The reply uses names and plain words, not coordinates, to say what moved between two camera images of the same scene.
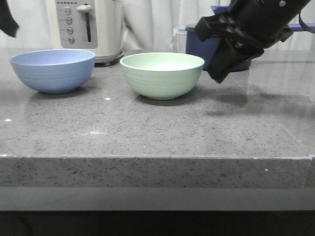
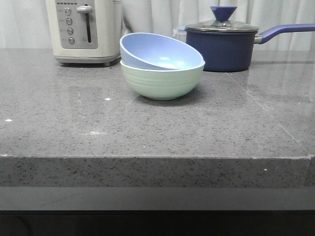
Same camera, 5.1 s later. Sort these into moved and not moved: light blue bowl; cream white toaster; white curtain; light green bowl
Moved: light blue bowl
Not moved: white curtain; cream white toaster; light green bowl
